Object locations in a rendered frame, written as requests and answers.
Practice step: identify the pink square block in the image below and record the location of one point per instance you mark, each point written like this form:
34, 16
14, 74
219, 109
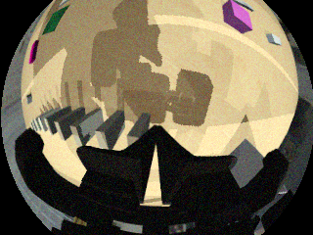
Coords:
236, 17

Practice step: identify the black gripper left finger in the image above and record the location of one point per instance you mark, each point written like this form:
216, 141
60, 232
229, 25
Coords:
134, 162

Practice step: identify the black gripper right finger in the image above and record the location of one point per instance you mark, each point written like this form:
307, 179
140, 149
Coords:
175, 164

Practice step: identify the magenta rectangular block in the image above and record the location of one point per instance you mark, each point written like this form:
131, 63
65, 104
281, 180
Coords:
33, 51

